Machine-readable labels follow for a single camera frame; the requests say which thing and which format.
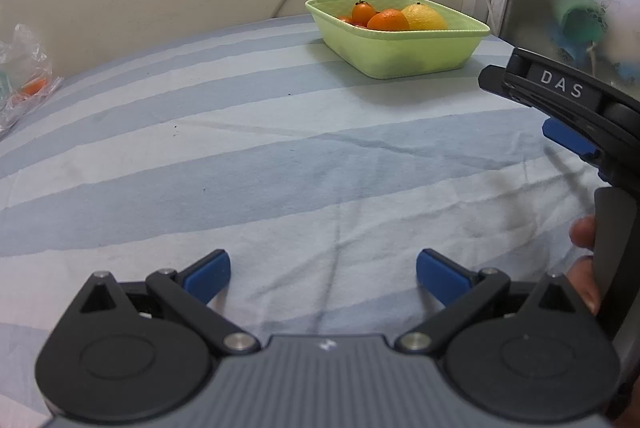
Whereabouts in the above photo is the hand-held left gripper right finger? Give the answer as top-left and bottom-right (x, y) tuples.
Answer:
(394, 248), (587, 354)

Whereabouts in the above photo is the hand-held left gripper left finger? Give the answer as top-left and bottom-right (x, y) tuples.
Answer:
(62, 249), (262, 355)

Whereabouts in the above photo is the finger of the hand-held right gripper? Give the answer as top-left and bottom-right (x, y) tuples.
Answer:
(542, 117), (602, 159)
(477, 64), (545, 113)

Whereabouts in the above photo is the large yellow lemon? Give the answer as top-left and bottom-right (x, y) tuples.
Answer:
(401, 4), (447, 32)

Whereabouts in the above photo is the light green plastic basin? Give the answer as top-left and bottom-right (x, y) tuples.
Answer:
(305, 0), (491, 81)

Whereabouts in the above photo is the large mandarin orange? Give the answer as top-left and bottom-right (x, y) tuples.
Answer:
(367, 8), (411, 32)

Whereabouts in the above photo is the person's right hand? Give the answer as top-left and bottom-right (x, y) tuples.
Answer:
(565, 214), (602, 316)

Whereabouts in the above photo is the green object behind glass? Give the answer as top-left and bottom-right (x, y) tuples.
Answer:
(550, 0), (613, 58)

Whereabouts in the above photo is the striped blue bedsheet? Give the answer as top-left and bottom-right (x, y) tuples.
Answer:
(0, 14), (626, 428)

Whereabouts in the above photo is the clear plastic bag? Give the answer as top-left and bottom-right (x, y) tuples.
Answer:
(0, 24), (63, 133)

